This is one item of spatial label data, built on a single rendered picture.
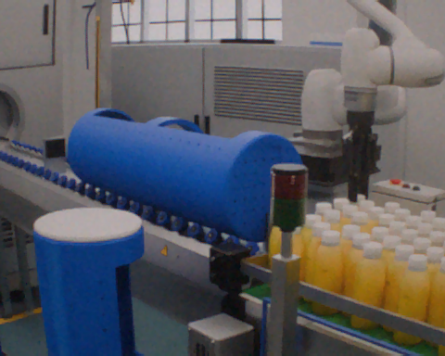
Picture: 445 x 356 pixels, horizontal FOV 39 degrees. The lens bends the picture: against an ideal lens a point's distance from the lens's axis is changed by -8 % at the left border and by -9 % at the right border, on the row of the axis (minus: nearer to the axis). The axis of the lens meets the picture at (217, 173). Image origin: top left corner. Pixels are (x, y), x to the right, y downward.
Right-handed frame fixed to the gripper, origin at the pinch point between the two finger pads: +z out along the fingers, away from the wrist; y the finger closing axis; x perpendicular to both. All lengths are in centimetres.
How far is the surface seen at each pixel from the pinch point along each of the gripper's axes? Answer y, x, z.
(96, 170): 30, -82, 4
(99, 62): -13, -159, -28
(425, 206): -7.6, 17.8, 2.9
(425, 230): 11.6, 30.4, 2.9
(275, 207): 56, 27, -9
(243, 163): 24.8, -17.1, -6.7
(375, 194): -7.5, 0.4, 2.8
